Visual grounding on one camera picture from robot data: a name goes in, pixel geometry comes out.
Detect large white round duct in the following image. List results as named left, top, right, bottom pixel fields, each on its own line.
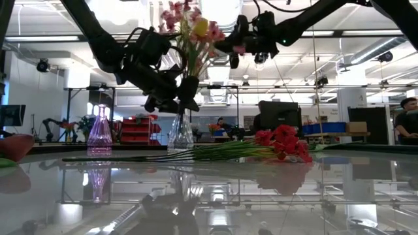
left=199, top=0, right=244, bottom=25

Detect cardboard box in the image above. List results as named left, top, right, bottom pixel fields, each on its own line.
left=346, top=121, right=368, bottom=133

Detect small dark monitor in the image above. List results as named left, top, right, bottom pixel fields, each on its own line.
left=0, top=104, right=27, bottom=128

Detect thin hanging rope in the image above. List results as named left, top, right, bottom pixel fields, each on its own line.
left=311, top=25, right=325, bottom=145

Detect silver air duct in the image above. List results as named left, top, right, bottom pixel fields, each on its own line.
left=339, top=36, right=408, bottom=69

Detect clear glass vase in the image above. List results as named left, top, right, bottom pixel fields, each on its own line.
left=167, top=109, right=195, bottom=153

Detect white square pillar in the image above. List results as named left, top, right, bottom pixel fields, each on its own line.
left=336, top=87, right=368, bottom=123

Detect yellow tulip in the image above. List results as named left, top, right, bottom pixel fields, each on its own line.
left=192, top=18, right=210, bottom=79

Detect dark red tulip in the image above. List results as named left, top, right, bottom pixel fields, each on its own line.
left=0, top=133, right=35, bottom=169

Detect black cabinet panel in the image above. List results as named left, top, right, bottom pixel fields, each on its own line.
left=347, top=106, right=389, bottom=146

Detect blue storage bin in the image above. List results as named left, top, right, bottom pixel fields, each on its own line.
left=302, top=122, right=346, bottom=135

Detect purple glass vase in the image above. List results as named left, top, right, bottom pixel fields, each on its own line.
left=86, top=103, right=114, bottom=157

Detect person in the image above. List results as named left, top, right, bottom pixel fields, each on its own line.
left=252, top=101, right=262, bottom=132
left=216, top=117, right=233, bottom=132
left=394, top=97, right=418, bottom=146

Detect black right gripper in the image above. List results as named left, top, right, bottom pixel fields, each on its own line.
left=214, top=11, right=280, bottom=70

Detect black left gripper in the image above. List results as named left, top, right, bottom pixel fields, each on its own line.
left=117, top=27, right=201, bottom=114

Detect background flowers in yellow vase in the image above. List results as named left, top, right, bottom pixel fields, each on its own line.
left=61, top=121, right=78, bottom=143

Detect black computer monitor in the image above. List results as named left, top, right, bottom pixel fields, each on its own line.
left=260, top=101, right=302, bottom=132

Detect red shelf rack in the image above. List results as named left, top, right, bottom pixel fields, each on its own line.
left=120, top=114, right=162, bottom=146

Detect black metal frame stand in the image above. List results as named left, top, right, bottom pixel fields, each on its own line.
left=64, top=86, right=116, bottom=131

